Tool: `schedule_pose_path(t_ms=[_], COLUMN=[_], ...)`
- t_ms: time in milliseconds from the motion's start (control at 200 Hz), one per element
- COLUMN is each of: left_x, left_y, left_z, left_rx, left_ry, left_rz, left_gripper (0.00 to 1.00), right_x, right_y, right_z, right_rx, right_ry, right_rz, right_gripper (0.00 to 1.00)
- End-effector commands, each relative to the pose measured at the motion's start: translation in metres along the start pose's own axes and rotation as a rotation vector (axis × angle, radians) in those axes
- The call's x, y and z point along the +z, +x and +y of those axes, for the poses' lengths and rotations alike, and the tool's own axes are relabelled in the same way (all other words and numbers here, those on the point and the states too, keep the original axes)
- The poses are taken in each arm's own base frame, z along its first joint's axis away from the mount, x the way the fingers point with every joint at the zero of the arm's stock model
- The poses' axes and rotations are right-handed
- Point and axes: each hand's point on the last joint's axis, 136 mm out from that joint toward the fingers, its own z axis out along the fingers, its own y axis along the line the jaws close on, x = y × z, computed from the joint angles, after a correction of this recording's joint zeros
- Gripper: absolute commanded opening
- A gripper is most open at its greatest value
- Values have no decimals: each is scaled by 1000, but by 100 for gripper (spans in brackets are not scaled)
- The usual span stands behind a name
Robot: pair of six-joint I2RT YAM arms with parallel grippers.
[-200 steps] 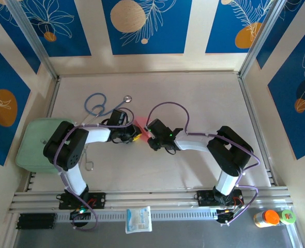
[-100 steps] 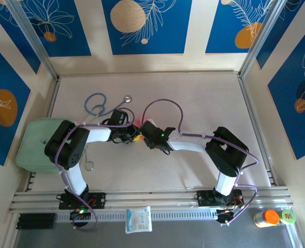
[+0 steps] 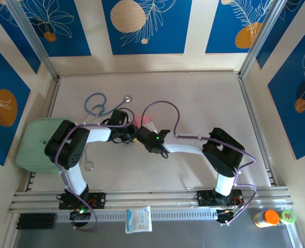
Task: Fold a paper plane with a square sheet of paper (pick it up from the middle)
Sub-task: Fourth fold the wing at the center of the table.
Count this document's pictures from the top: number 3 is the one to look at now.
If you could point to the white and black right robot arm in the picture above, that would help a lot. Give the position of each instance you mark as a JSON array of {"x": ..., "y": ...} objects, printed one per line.
[{"x": 186, "y": 148}]

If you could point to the white plastic gauze packet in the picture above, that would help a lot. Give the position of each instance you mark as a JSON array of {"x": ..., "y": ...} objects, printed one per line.
[{"x": 138, "y": 219}]

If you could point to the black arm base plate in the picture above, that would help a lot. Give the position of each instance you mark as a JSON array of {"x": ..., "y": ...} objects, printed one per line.
[
  {"x": 201, "y": 197},
  {"x": 98, "y": 200}
]

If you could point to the blue stethoscope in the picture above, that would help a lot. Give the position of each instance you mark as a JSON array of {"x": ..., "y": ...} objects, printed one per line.
[{"x": 128, "y": 98}]

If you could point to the aluminium table side rail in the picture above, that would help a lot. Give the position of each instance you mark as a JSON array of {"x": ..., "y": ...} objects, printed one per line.
[
  {"x": 51, "y": 102},
  {"x": 248, "y": 98}
]

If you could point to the green-capped bottle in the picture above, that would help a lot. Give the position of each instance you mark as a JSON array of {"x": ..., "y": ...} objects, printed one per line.
[{"x": 294, "y": 218}]

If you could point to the aluminium frame rail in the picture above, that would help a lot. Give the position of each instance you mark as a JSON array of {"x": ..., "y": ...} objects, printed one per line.
[{"x": 152, "y": 197}]

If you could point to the aluminium frame post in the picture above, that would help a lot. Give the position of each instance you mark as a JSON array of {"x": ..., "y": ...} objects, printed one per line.
[
  {"x": 34, "y": 38},
  {"x": 259, "y": 38}
]

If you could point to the black ribbed block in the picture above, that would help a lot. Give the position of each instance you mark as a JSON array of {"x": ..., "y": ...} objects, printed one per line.
[{"x": 36, "y": 220}]

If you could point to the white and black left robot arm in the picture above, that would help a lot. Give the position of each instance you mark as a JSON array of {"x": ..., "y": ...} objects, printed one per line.
[{"x": 75, "y": 178}]

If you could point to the blue floral wall panel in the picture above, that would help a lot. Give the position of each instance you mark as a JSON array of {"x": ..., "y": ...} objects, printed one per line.
[
  {"x": 72, "y": 31},
  {"x": 168, "y": 38},
  {"x": 2, "y": 77},
  {"x": 19, "y": 38},
  {"x": 297, "y": 124},
  {"x": 287, "y": 23},
  {"x": 219, "y": 25}
]

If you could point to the light green zip pouch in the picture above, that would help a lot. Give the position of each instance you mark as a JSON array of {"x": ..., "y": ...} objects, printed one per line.
[{"x": 31, "y": 144}]

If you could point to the black controller board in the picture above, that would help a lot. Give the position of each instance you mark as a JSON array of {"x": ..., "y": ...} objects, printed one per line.
[
  {"x": 81, "y": 218},
  {"x": 225, "y": 217}
]

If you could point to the pink cloth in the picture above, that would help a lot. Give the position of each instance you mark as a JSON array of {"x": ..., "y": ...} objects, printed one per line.
[{"x": 140, "y": 120}]

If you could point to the jar with orange lid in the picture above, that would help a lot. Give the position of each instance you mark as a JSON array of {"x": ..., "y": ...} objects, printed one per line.
[{"x": 271, "y": 217}]

